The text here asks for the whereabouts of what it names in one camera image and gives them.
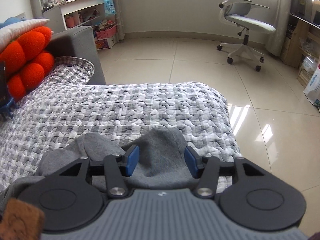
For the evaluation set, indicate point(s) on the grey white checkered quilt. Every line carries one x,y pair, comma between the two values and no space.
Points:
65,106

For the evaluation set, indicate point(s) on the brown furry sleeve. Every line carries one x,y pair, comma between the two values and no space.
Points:
22,221

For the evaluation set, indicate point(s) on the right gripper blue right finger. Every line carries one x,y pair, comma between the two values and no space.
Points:
205,169

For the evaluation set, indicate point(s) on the white paper bag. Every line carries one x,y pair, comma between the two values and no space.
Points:
312,90

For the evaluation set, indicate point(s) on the grey t-shirt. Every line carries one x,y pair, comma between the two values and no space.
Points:
161,161

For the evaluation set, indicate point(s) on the pink storage box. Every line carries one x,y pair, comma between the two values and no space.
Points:
106,33

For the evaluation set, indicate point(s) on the orange flower cushion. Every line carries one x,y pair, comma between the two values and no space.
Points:
27,62

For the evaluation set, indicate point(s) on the wooden shelf right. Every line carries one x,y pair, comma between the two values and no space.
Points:
301,45

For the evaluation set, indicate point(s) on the grey curtain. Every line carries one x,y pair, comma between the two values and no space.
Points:
275,41

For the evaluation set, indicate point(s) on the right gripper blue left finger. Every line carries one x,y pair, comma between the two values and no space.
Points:
118,166

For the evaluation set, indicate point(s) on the white desk shelf unit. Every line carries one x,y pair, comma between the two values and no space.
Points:
67,14

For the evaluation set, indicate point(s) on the white pillow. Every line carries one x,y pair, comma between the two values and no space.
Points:
12,31

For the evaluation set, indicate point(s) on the white grey office chair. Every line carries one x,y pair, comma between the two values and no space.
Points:
234,12

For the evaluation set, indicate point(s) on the blue hanging bag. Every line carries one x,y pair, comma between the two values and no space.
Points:
109,7

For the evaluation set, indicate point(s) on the grey sofa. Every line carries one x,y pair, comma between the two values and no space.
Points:
78,42

